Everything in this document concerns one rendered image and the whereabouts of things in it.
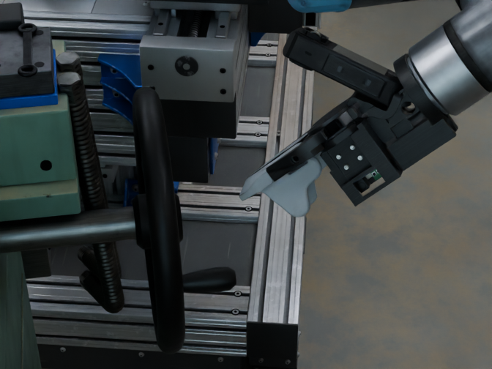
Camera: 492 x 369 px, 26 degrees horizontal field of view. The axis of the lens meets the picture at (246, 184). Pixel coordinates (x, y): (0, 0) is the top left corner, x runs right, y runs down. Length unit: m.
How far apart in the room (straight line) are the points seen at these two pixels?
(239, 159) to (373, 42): 0.92
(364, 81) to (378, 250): 1.39
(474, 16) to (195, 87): 0.68
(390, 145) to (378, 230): 1.41
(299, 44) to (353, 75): 0.06
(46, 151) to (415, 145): 0.38
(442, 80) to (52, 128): 0.39
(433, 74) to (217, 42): 0.63
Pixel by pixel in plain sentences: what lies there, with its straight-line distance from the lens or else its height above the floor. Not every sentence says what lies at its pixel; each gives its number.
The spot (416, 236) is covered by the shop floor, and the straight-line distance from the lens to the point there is 2.39.
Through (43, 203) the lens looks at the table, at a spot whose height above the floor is 0.86.
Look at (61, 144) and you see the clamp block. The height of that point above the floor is 0.92.
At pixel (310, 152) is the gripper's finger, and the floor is 0.98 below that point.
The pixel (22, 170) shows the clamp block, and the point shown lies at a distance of 1.12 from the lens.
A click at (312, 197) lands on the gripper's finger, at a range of 1.05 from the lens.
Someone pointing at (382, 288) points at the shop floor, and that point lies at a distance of 2.26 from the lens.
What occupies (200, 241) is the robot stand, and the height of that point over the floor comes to 0.21.
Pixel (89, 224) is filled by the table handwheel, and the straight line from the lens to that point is 1.15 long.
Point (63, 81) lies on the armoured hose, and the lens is 1.10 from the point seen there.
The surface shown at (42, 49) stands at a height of 1.00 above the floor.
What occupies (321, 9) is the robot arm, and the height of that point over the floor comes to 1.09.
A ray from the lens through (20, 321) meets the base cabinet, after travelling 1.38.
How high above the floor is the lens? 1.56
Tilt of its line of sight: 39 degrees down
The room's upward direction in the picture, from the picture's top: straight up
